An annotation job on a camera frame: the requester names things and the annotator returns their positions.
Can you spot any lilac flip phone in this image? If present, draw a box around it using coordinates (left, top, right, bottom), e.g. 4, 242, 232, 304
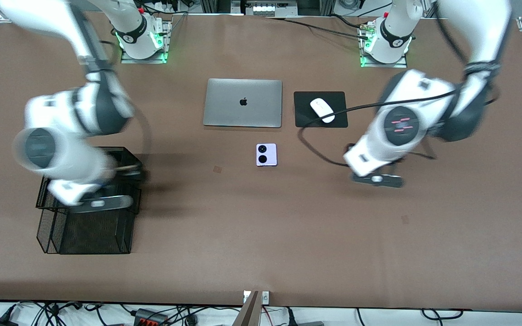
256, 143, 278, 167

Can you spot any white computer mouse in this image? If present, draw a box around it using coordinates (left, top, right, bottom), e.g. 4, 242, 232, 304
310, 98, 335, 123

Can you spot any black mouse pad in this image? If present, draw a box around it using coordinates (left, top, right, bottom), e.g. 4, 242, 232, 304
294, 91, 348, 128

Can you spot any black mesh two-tier tray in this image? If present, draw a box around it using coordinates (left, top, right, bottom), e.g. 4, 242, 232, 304
36, 147, 143, 255

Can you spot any silver closed laptop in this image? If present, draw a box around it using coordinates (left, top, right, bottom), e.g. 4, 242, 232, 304
203, 78, 283, 128

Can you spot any black orange power strip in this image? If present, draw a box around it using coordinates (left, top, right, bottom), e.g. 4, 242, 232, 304
134, 309, 169, 326

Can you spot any metal control box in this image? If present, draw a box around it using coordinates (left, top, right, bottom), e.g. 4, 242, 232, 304
232, 0, 299, 18

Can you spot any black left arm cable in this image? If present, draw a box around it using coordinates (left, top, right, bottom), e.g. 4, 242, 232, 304
298, 88, 466, 169

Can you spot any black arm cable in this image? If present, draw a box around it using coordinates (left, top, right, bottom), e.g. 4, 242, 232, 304
298, 88, 466, 169
98, 38, 152, 170

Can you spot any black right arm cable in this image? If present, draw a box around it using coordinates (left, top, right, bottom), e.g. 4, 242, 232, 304
98, 38, 152, 170

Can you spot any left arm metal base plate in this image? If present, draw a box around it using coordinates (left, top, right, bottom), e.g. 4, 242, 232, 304
360, 23, 408, 69

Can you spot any black cable on table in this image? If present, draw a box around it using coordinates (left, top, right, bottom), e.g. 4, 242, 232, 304
266, 16, 370, 41

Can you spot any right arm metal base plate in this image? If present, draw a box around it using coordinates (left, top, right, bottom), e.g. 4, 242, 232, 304
121, 20, 172, 64

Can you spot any small metal table bracket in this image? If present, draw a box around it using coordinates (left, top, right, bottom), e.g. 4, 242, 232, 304
243, 291, 270, 304

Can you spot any brown wooden post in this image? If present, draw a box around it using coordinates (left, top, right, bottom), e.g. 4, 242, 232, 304
233, 291, 260, 326

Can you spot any black looped floor cable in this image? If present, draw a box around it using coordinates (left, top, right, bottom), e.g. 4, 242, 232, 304
421, 309, 464, 320

